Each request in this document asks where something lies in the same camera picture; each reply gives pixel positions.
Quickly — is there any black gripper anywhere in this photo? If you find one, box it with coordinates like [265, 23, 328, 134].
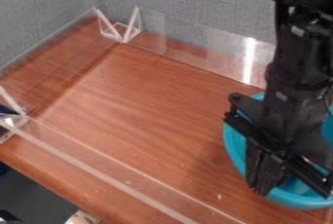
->
[225, 65, 333, 198]

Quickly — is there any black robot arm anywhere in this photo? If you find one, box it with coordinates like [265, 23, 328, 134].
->
[225, 0, 333, 198]

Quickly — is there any clear acrylic back barrier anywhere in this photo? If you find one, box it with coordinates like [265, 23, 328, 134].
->
[92, 7, 274, 89]

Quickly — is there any clear acrylic barrier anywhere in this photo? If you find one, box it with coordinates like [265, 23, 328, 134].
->
[0, 86, 246, 224]
[0, 7, 94, 71]
[92, 7, 274, 89]

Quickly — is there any clear acrylic front barrier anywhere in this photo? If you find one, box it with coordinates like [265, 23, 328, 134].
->
[0, 86, 246, 224]

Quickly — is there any clear acrylic left barrier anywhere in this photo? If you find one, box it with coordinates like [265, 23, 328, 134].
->
[0, 7, 94, 71]

